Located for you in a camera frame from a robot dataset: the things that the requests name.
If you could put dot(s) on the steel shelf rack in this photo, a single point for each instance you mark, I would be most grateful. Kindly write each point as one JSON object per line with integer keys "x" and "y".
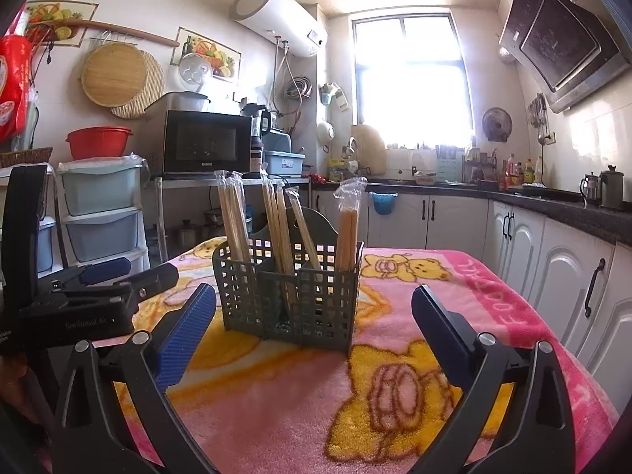
{"x": 175, "y": 199}

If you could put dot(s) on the black coffee press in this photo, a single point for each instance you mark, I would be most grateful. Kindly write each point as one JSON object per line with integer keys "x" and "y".
{"x": 611, "y": 181}

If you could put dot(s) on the round bamboo board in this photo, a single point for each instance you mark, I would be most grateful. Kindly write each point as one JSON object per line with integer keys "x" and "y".
{"x": 113, "y": 74}

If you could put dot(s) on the black range hood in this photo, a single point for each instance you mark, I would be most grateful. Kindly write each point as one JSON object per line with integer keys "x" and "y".
{"x": 569, "y": 51}

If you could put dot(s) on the wall fan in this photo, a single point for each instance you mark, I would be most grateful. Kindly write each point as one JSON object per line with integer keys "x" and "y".
{"x": 497, "y": 125}

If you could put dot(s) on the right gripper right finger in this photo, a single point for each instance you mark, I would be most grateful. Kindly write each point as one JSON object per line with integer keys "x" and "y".
{"x": 536, "y": 433}

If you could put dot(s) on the fruit wall poster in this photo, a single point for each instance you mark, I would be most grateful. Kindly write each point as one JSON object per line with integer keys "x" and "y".
{"x": 224, "y": 62}

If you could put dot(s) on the chopsticks pair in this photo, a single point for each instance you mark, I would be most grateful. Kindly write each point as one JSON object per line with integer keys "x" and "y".
{"x": 231, "y": 194}
{"x": 272, "y": 219}
{"x": 286, "y": 243}
{"x": 312, "y": 255}
{"x": 348, "y": 196}

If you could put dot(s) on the red snack bag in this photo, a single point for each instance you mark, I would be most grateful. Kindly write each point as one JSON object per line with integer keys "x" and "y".
{"x": 16, "y": 52}

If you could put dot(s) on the white kitchen cabinets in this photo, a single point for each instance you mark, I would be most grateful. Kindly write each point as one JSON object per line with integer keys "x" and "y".
{"x": 572, "y": 265}

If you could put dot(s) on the red plastic basin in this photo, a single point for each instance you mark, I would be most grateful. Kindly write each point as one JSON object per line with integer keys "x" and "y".
{"x": 98, "y": 141}

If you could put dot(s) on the black electric kettle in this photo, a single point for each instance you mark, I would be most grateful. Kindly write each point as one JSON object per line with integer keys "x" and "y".
{"x": 260, "y": 116}

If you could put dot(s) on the wooden rolling pin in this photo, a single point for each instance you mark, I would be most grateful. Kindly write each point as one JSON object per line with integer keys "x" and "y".
{"x": 99, "y": 25}

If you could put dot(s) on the dark green utensil basket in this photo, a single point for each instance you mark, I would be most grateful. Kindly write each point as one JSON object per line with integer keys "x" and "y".
{"x": 309, "y": 308}

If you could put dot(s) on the plastic drawer tower right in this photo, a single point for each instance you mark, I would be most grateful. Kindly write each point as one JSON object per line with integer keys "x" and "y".
{"x": 101, "y": 211}

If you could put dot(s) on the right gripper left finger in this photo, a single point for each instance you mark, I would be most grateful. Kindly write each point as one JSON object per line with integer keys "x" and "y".
{"x": 90, "y": 431}

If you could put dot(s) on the blue plastic box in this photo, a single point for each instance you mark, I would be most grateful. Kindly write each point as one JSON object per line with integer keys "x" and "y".
{"x": 284, "y": 164}

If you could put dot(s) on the white water heater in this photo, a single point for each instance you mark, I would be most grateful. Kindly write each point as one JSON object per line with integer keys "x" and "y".
{"x": 282, "y": 21}

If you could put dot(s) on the black microwave oven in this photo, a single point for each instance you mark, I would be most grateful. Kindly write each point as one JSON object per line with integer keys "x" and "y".
{"x": 189, "y": 142}

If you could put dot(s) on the blue hanging basket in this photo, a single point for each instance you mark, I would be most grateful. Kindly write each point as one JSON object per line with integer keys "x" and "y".
{"x": 383, "y": 203}

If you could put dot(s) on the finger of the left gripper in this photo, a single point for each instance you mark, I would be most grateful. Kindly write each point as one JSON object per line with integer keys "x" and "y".
{"x": 96, "y": 273}

